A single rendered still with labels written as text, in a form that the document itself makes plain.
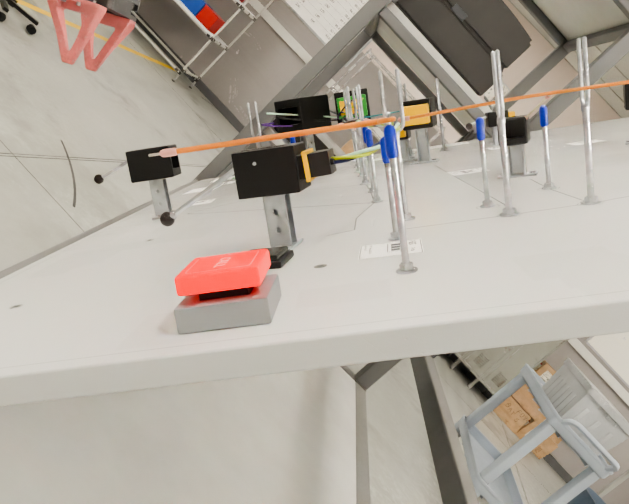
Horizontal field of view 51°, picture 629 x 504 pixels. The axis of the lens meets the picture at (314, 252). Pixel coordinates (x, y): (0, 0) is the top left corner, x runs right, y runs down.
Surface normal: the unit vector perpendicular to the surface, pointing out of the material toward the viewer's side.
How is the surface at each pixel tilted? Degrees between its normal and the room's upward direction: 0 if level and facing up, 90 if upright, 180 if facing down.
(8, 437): 0
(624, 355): 90
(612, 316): 90
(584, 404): 96
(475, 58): 90
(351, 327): 54
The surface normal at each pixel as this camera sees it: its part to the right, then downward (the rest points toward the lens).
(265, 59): -0.16, 0.11
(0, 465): 0.72, -0.67
